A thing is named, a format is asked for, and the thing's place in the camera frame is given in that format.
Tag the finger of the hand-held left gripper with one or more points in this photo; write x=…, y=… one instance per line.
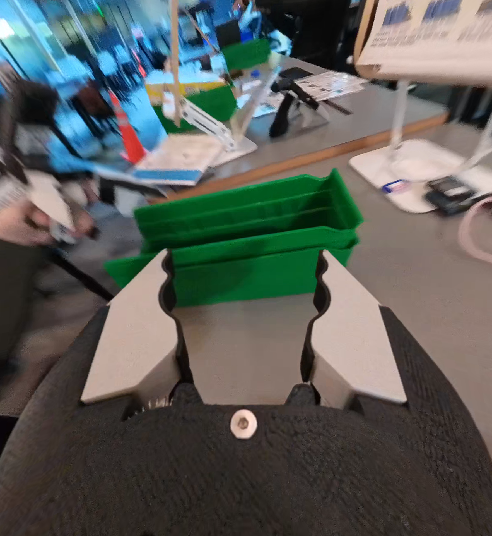
x=64, y=234
x=49, y=197

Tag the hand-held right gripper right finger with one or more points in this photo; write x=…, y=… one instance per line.
x=354, y=343

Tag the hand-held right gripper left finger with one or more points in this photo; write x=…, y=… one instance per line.
x=133, y=343

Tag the orange traffic cone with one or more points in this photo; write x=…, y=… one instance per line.
x=129, y=134

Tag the small blue box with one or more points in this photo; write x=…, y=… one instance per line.
x=395, y=186

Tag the black battery blue trim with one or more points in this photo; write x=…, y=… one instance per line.
x=451, y=194

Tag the cluttered grey table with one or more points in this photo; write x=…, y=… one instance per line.
x=354, y=121

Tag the instruction poster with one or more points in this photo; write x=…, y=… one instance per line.
x=438, y=37

